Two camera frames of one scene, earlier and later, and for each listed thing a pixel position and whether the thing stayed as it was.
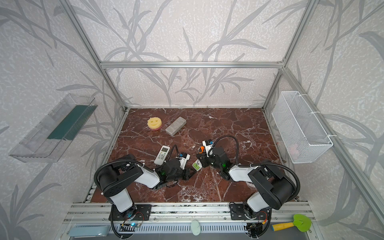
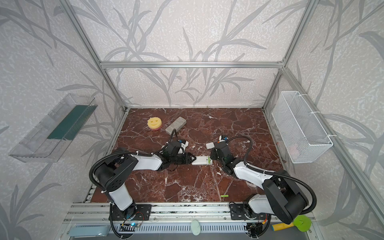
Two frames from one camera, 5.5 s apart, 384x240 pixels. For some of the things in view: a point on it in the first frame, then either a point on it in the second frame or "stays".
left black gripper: [183, 173] → [183, 158]
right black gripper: [206, 160] → [216, 154]
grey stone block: [176, 126] stays
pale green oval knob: [195, 227] stays
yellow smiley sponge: [154, 123] stays
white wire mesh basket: [304, 137] stays
